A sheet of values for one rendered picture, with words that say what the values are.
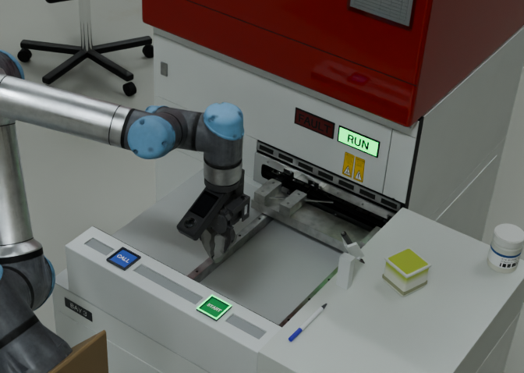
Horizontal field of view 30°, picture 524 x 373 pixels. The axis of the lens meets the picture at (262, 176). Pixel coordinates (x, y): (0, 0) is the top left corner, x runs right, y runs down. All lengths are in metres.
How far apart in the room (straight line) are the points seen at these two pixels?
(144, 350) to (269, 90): 0.74
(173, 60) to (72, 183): 1.51
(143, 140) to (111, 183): 2.40
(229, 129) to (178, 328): 0.55
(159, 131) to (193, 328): 0.58
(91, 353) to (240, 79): 0.97
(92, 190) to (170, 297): 1.96
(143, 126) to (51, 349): 0.46
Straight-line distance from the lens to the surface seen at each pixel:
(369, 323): 2.14
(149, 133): 1.72
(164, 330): 2.22
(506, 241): 2.28
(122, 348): 2.38
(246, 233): 2.51
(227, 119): 1.82
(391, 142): 2.39
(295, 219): 2.52
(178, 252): 2.50
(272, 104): 2.55
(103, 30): 5.27
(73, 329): 2.49
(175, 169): 2.90
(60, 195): 4.07
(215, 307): 2.14
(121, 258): 2.26
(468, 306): 2.23
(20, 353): 1.88
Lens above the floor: 2.44
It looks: 36 degrees down
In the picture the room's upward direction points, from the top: 4 degrees clockwise
